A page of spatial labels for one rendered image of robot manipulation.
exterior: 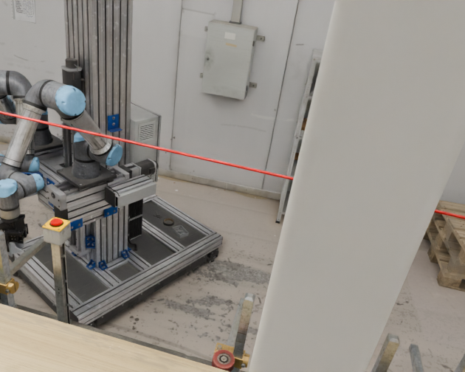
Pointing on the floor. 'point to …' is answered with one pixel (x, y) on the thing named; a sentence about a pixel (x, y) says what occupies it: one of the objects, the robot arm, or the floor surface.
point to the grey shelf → (300, 129)
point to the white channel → (367, 176)
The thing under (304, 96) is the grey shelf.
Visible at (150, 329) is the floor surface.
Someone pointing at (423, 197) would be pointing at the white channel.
